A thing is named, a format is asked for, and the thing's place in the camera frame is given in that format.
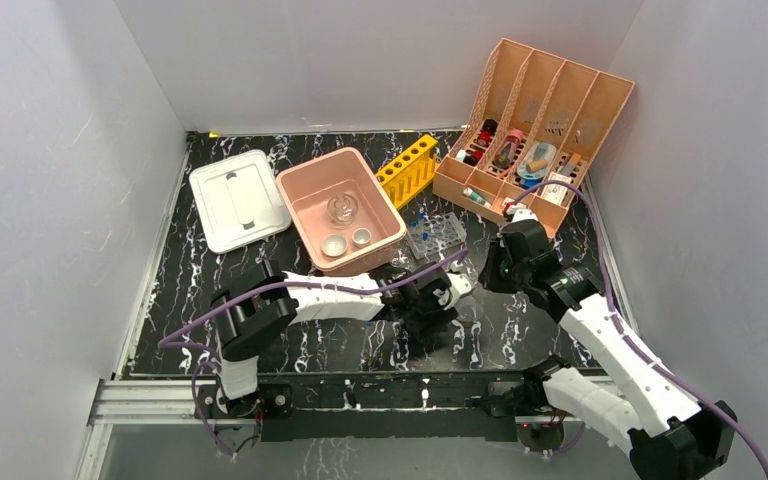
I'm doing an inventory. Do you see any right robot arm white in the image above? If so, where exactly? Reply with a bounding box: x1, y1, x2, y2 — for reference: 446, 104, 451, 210
479, 219, 736, 479

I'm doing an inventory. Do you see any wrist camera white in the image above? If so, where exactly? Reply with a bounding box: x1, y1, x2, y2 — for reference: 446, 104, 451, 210
503, 203, 538, 223
447, 272, 473, 305

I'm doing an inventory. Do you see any yellow test tube rack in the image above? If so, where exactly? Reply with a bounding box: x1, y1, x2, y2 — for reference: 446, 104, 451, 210
375, 134, 440, 210

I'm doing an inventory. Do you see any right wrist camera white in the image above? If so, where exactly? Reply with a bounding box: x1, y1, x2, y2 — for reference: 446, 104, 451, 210
503, 203, 538, 223

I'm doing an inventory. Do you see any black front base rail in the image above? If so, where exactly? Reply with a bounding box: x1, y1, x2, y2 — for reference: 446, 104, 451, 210
258, 370, 541, 442

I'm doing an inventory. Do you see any green white tube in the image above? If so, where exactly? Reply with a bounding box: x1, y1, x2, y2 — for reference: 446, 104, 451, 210
463, 187, 487, 206

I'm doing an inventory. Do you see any white bin lid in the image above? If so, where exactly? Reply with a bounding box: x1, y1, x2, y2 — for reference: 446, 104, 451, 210
189, 150, 292, 254

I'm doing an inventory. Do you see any pink plastic bin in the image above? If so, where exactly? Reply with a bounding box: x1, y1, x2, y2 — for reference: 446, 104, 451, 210
276, 147, 407, 277

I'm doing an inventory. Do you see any red black bottle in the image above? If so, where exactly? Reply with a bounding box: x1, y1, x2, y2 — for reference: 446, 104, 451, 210
475, 118, 498, 149

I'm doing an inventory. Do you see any pink desk organizer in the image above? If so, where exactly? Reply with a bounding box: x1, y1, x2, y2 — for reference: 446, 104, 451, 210
433, 39, 635, 237

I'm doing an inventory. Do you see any white label box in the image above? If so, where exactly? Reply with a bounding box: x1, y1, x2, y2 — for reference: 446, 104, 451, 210
539, 172, 573, 206

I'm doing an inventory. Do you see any clear acrylic tube rack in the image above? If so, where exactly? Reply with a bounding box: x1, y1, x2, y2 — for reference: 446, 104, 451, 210
406, 212, 466, 260

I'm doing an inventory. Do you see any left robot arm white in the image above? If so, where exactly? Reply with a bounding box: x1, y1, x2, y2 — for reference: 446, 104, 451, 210
211, 261, 473, 416

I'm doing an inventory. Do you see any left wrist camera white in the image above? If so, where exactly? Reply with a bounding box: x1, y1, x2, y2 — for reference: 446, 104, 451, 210
447, 272, 473, 305

